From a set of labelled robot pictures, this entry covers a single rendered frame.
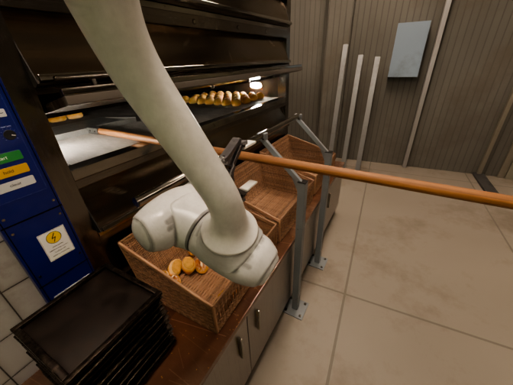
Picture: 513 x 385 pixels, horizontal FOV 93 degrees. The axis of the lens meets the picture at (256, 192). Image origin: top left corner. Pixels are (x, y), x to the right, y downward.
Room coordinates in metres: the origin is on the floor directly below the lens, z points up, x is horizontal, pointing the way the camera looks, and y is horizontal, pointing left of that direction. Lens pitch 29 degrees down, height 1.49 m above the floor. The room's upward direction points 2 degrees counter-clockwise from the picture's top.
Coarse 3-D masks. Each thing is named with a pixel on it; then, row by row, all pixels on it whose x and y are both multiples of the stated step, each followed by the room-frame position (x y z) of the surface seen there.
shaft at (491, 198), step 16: (256, 160) 0.77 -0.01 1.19; (272, 160) 0.74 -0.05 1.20; (288, 160) 0.72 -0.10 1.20; (336, 176) 0.64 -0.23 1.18; (352, 176) 0.61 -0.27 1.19; (368, 176) 0.60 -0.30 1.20; (384, 176) 0.58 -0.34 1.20; (432, 192) 0.52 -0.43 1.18; (448, 192) 0.50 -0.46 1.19; (464, 192) 0.49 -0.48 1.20; (480, 192) 0.48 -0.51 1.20; (512, 208) 0.44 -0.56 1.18
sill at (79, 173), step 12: (252, 108) 1.82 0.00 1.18; (264, 108) 1.97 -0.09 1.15; (216, 120) 1.48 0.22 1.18; (228, 120) 1.56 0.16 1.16; (144, 144) 1.04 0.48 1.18; (156, 144) 1.08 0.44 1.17; (108, 156) 0.91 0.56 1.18; (120, 156) 0.93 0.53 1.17; (132, 156) 0.97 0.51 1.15; (72, 168) 0.80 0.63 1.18; (84, 168) 0.81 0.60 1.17; (96, 168) 0.84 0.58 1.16
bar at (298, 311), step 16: (272, 128) 1.26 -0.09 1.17; (304, 128) 1.57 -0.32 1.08; (320, 144) 1.51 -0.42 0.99; (176, 176) 0.70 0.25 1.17; (144, 192) 0.60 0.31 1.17; (160, 192) 0.63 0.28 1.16; (304, 192) 1.05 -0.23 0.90; (304, 208) 1.06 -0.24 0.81; (320, 208) 1.48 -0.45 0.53; (304, 224) 1.07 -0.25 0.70; (320, 224) 1.47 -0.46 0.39; (320, 240) 1.47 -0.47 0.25; (320, 256) 1.48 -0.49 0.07; (288, 304) 1.10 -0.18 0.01; (304, 304) 1.09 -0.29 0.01
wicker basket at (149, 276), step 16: (272, 224) 1.04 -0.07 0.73; (128, 240) 0.82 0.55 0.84; (272, 240) 0.99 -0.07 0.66; (128, 256) 0.77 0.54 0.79; (144, 256) 0.83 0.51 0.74; (160, 256) 0.88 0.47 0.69; (176, 256) 0.94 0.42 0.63; (144, 272) 0.73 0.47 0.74; (160, 272) 0.68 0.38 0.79; (192, 272) 0.87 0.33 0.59; (208, 272) 0.86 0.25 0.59; (160, 288) 0.70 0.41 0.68; (176, 288) 0.64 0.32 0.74; (192, 288) 0.77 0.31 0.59; (208, 288) 0.77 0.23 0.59; (224, 288) 0.76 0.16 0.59; (240, 288) 0.72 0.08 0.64; (176, 304) 0.66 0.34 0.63; (192, 304) 0.61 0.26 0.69; (208, 304) 0.57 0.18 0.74; (224, 304) 0.62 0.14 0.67; (192, 320) 0.62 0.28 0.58; (208, 320) 0.58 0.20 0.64; (224, 320) 0.60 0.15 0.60
